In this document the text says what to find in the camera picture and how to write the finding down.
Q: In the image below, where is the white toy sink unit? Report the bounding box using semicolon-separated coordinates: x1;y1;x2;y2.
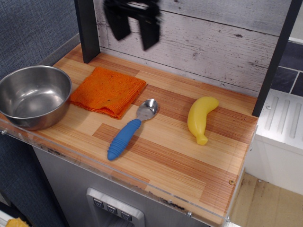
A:
244;89;303;194

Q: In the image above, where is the yellow sponge object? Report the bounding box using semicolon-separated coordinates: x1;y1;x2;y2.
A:
5;218;29;227

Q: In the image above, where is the black right frame post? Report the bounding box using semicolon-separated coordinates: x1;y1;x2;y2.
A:
252;0;303;117

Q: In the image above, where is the blue handled metal spoon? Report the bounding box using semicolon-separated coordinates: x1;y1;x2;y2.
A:
107;99;158;161

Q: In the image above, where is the clear acrylic edge guard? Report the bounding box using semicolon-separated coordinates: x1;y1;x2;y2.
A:
0;120;233;227

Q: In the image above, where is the yellow plastic toy banana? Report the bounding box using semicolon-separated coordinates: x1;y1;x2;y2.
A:
187;96;219;145

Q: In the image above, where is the ice dispenser button panel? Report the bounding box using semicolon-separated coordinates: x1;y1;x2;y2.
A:
86;187;145;227

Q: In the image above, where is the orange folded cloth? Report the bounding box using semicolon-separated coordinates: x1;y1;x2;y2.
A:
70;67;146;119

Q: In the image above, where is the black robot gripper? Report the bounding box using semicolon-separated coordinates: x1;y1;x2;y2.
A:
104;0;161;51

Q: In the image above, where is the stainless steel bowl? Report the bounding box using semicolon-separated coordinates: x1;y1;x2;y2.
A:
0;66;72;131

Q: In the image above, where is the silver toy fridge cabinet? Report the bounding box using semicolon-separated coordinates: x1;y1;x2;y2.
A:
34;148;206;227

